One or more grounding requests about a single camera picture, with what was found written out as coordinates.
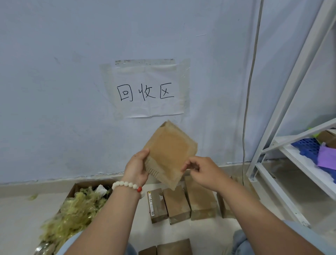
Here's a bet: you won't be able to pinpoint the person's left hand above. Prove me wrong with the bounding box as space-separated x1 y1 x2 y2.
123 148 150 187

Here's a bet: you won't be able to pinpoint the person's right hand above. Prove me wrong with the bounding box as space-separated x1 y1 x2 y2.
183 157 233 193

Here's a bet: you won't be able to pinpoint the person's right forearm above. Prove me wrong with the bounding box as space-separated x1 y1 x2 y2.
216 180 328 255

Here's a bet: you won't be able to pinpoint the person's left forearm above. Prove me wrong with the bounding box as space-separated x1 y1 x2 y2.
63 187 143 255

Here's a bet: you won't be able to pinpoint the small labelled cardboard box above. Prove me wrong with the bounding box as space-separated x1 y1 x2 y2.
147 188 168 224

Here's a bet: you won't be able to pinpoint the white paper sign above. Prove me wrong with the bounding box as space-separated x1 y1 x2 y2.
100 58 191 119

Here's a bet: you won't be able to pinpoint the large open cardboard box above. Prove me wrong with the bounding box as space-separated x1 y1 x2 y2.
37 181 124 255

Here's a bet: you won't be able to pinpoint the yellow-green shredded paper filler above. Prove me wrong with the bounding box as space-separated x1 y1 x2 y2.
39 185 111 248

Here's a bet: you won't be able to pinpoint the blue jeans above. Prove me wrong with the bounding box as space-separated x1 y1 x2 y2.
232 229 249 255

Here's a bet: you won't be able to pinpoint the blue plastic basket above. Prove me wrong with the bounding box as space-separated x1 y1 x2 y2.
291 137 336 184

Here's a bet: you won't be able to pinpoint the purple sheet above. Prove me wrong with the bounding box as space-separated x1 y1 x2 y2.
317 143 336 171

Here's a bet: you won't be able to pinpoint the white metal shelf rack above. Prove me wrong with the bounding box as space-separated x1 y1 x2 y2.
245 0 336 229

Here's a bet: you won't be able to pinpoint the white bead bracelet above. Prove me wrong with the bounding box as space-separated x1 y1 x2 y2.
112 180 145 199

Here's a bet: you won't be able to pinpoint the grey cable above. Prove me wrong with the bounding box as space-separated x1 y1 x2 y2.
241 0 264 184

